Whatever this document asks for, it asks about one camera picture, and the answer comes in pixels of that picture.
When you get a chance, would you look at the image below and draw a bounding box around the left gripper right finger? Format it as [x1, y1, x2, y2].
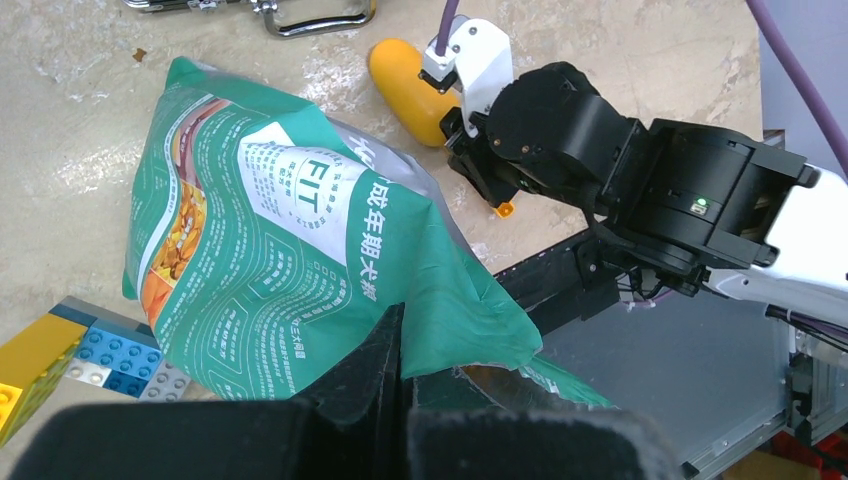
[405, 377, 683, 479]

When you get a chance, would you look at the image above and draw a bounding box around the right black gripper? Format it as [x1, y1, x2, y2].
[439, 106, 530, 209]

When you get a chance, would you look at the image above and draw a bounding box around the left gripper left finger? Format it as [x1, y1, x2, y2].
[11, 305, 404, 479]

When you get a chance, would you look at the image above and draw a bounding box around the yellow plastic scoop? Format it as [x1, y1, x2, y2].
[367, 38, 514, 218]

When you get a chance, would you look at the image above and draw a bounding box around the green pet food bag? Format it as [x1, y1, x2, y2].
[122, 57, 608, 408]

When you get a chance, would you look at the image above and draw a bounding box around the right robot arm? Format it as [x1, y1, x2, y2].
[435, 62, 847, 328]

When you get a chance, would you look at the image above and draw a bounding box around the toy brick block stack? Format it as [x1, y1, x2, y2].
[1, 296, 191, 444]

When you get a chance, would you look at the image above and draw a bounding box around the black poker chip case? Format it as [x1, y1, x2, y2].
[123, 1, 378, 40]

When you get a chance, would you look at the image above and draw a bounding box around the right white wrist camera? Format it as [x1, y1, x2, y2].
[419, 15, 514, 138]

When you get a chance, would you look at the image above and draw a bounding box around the aluminium frame rail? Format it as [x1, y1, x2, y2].
[683, 324, 847, 479]

